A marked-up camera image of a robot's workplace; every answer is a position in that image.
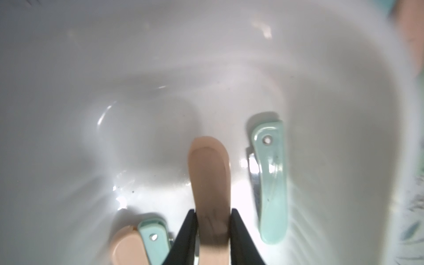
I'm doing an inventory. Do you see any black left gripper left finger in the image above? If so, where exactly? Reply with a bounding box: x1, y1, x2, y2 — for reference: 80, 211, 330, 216
163, 209, 198, 265

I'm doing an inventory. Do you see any white oval storage box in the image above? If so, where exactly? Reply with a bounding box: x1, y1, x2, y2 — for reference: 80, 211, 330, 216
1, 1, 424, 265

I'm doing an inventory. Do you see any peach sheathed fruit knife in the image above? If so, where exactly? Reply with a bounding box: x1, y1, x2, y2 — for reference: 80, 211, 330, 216
188, 136, 231, 265

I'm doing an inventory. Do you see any teal sheathed fruit knife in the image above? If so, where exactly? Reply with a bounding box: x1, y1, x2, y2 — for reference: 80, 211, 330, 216
248, 120, 289, 245

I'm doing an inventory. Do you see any mint folding fruit knife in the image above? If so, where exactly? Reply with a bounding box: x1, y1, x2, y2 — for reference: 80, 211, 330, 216
138, 218, 171, 265

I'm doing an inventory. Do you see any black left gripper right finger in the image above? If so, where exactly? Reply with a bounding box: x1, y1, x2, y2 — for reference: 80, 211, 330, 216
230, 208, 265, 265

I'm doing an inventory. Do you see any peach folding fruit knife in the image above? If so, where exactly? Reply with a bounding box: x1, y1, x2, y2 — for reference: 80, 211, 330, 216
109, 225, 149, 265

